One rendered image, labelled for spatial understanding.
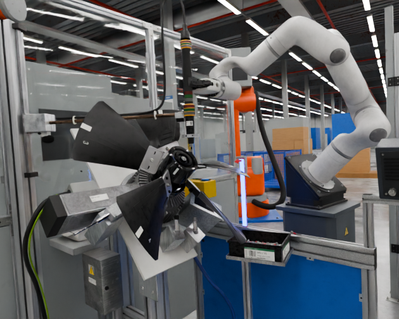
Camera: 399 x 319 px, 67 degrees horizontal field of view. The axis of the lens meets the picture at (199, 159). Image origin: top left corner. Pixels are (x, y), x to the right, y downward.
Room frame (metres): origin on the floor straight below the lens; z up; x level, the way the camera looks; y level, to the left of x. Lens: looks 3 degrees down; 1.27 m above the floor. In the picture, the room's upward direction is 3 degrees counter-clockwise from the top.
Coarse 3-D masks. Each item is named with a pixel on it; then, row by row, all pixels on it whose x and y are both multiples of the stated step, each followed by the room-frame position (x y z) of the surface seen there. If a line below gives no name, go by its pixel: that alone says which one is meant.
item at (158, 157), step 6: (150, 150) 1.07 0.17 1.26; (156, 150) 1.08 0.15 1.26; (144, 156) 1.06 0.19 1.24; (150, 156) 1.07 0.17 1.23; (156, 156) 1.08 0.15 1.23; (162, 156) 1.09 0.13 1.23; (144, 162) 1.07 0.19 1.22; (150, 162) 1.07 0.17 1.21; (156, 162) 1.08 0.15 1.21; (144, 168) 1.07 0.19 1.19; (150, 168) 1.07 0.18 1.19; (156, 168) 1.08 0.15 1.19
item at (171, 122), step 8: (168, 112) 1.34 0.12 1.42; (176, 112) 1.34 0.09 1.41; (136, 120) 1.30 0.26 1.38; (144, 120) 1.30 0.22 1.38; (152, 120) 1.30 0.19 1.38; (160, 120) 1.29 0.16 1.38; (168, 120) 1.28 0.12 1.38; (144, 128) 1.27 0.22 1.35; (152, 128) 1.26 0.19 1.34; (160, 128) 1.25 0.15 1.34; (168, 128) 1.24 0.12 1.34; (176, 128) 1.24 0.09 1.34; (152, 136) 1.23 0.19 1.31; (160, 136) 1.22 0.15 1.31; (168, 136) 1.21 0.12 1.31; (176, 136) 1.20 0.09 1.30; (152, 144) 1.21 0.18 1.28; (160, 144) 1.19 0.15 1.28
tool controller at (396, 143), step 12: (384, 144) 1.02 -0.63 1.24; (396, 144) 0.99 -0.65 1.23; (384, 156) 1.00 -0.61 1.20; (396, 156) 0.98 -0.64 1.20; (384, 168) 1.01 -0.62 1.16; (396, 168) 0.99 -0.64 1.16; (384, 180) 1.02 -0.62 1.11; (396, 180) 1.00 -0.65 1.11; (384, 192) 1.03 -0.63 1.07; (396, 192) 1.01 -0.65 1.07
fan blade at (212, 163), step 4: (212, 160) 1.41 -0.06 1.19; (216, 160) 1.42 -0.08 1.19; (200, 164) 1.23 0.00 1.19; (204, 164) 1.19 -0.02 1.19; (208, 164) 1.25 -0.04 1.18; (212, 164) 1.26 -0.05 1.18; (216, 164) 1.31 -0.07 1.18; (220, 164) 1.33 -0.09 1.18; (224, 164) 1.36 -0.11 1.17; (220, 168) 1.20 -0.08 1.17; (224, 168) 1.21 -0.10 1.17; (228, 168) 1.25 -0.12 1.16; (232, 168) 1.29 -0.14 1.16; (236, 168) 1.33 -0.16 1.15; (236, 172) 1.23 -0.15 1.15; (240, 172) 1.27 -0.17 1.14; (248, 176) 1.27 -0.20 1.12
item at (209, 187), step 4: (192, 180) 1.65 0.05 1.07; (196, 180) 1.64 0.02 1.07; (200, 180) 1.61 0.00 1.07; (208, 180) 1.60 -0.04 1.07; (212, 180) 1.61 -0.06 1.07; (196, 184) 1.59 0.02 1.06; (200, 184) 1.57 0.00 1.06; (204, 184) 1.56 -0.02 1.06; (208, 184) 1.58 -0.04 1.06; (212, 184) 1.61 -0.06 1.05; (200, 188) 1.57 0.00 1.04; (204, 188) 1.56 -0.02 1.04; (208, 188) 1.58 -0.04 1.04; (212, 188) 1.61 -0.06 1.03; (188, 192) 1.63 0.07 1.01; (208, 192) 1.58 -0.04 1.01; (212, 192) 1.60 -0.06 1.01; (216, 192) 1.63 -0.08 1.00; (184, 196) 1.65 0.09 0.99; (208, 196) 1.58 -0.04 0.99; (212, 196) 1.60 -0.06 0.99
